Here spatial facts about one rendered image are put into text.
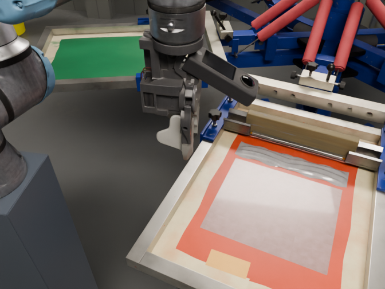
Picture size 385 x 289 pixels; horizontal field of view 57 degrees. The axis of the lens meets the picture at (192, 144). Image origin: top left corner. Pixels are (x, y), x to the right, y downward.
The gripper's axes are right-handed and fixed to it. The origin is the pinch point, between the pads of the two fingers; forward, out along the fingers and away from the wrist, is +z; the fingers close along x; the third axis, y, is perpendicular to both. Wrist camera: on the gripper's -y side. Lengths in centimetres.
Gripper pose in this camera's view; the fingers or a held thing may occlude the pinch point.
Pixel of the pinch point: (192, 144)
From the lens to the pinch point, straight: 62.1
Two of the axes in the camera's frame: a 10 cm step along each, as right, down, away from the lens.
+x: -1.7, 6.6, -7.3
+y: -9.9, -1.1, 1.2
